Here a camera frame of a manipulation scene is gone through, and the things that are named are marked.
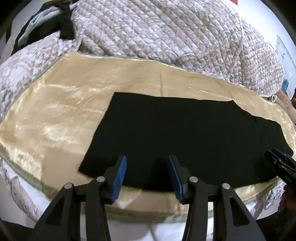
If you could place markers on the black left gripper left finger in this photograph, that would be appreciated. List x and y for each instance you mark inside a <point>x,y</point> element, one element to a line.
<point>61,219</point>

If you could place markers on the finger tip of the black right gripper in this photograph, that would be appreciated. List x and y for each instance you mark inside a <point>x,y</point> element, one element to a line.
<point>283,165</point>

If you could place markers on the black pants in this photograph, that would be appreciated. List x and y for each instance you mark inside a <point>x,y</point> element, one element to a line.
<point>217,141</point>

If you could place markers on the beige embroidered pillow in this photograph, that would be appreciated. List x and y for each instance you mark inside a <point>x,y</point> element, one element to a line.
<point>285,103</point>

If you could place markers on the golden satin bed sheet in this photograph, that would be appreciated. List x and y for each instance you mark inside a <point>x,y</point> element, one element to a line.
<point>47,130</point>

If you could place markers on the quilted beige white comforter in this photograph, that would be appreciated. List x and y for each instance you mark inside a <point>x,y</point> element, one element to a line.
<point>204,37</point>

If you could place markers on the black and teal bag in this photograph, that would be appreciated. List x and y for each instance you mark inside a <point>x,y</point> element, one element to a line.
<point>53,16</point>

